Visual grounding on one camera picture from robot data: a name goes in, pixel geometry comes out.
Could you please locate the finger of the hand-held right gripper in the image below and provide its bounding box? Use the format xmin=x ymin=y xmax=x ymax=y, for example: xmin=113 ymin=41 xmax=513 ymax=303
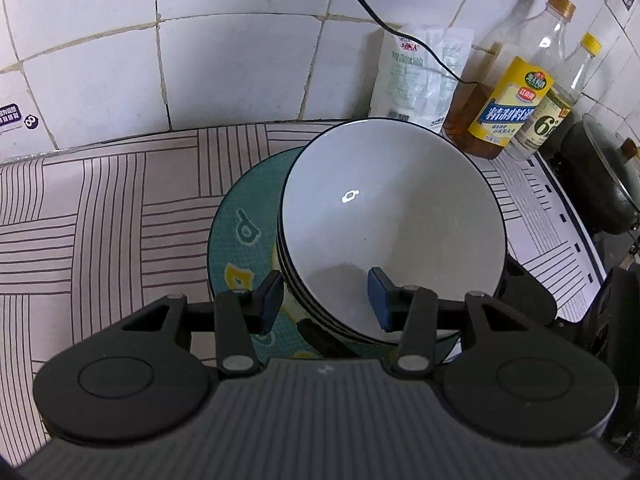
xmin=492 ymin=255 xmax=558 ymax=323

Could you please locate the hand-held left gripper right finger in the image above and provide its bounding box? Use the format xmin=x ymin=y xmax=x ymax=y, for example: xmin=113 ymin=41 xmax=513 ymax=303
xmin=367 ymin=266 xmax=531 ymax=373

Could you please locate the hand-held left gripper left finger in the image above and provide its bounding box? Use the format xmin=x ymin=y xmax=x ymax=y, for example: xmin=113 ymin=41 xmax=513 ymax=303
xmin=120 ymin=270 xmax=285 ymax=373

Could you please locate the blue fried egg plate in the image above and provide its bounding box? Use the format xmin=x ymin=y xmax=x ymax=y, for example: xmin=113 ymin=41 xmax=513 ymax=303
xmin=206 ymin=147 xmax=461 ymax=366

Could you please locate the black wok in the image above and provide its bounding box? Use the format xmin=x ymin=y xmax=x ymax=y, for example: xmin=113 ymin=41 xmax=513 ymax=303
xmin=547 ymin=115 xmax=640 ymax=237

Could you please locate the clear bottle yellow cap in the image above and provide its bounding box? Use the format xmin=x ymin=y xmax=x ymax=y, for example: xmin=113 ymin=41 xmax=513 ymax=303
xmin=505 ymin=32 xmax=601 ymax=163

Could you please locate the striped counter mat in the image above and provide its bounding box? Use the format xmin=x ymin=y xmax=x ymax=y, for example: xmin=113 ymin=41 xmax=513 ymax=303
xmin=0 ymin=120 xmax=608 ymax=376

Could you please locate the yellow label bottle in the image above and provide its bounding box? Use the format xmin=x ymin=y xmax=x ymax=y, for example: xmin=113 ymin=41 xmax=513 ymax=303
xmin=467 ymin=0 xmax=576 ymax=161

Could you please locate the brown oil bottle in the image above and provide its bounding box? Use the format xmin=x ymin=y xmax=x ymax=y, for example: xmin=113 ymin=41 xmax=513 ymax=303
xmin=442 ymin=0 xmax=538 ymax=158

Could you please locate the white plastic bag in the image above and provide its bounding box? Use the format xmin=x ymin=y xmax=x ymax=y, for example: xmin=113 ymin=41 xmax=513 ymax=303
xmin=368 ymin=23 xmax=475 ymax=133

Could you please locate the black cable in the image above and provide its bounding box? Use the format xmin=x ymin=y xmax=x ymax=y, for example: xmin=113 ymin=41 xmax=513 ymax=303
xmin=316 ymin=0 xmax=482 ymax=86

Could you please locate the purple wall sticker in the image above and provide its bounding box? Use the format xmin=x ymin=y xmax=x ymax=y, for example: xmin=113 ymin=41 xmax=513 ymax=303
xmin=0 ymin=104 xmax=41 ymax=135

